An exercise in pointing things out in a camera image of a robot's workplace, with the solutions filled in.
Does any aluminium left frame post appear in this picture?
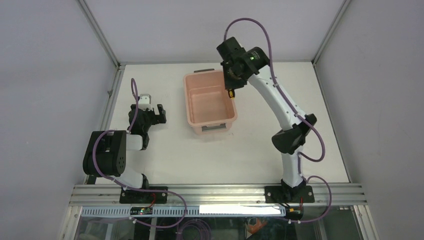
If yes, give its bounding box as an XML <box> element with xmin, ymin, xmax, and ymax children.
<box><xmin>76</xmin><ymin>0</ymin><xmax>121</xmax><ymax>68</ymax></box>

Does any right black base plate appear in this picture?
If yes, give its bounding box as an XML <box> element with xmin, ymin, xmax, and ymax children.
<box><xmin>264</xmin><ymin>182</ymin><xmax>315</xmax><ymax>204</ymax></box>

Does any pink plastic bin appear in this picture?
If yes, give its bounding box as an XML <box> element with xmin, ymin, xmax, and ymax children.
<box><xmin>183</xmin><ymin>68</ymin><xmax>238</xmax><ymax>135</ymax></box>

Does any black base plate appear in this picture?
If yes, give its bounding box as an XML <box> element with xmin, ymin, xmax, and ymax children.
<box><xmin>264</xmin><ymin>182</ymin><xmax>315</xmax><ymax>204</ymax></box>
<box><xmin>119</xmin><ymin>186</ymin><xmax>168</xmax><ymax>204</ymax></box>

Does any aluminium right frame post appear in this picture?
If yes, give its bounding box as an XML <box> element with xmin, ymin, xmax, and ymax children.
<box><xmin>311</xmin><ymin>0</ymin><xmax>352</xmax><ymax>68</ymax></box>

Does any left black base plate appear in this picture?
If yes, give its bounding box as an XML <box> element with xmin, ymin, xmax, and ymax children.
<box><xmin>119</xmin><ymin>186</ymin><xmax>168</xmax><ymax>204</ymax></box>

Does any aluminium frame post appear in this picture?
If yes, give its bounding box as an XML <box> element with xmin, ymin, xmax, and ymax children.
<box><xmin>311</xmin><ymin>0</ymin><xmax>352</xmax><ymax>68</ymax></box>
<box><xmin>76</xmin><ymin>0</ymin><xmax>121</xmax><ymax>68</ymax></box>

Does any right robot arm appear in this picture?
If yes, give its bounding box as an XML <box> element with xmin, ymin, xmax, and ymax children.
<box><xmin>217</xmin><ymin>46</ymin><xmax>317</xmax><ymax>203</ymax></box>

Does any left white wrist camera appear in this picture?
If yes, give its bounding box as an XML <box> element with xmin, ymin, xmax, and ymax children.
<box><xmin>137</xmin><ymin>93</ymin><xmax>154</xmax><ymax>111</ymax></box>

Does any white slotted cable duct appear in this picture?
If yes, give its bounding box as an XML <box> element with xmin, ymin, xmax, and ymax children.
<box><xmin>81</xmin><ymin>205</ymin><xmax>286</xmax><ymax>218</ymax></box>

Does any aluminium front rail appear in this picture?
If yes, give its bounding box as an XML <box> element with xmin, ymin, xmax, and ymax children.
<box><xmin>69</xmin><ymin>183</ymin><xmax>367</xmax><ymax>207</ymax></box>

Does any yellow black handled screwdriver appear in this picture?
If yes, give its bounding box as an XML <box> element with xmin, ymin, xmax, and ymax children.
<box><xmin>228</xmin><ymin>89</ymin><xmax>235</xmax><ymax>99</ymax></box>

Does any orange object under table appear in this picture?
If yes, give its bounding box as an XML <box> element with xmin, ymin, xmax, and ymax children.
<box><xmin>246</xmin><ymin>217</ymin><xmax>268</xmax><ymax>235</ymax></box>

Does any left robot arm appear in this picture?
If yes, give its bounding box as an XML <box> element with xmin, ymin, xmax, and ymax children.
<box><xmin>82</xmin><ymin>104</ymin><xmax>167</xmax><ymax>203</ymax></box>

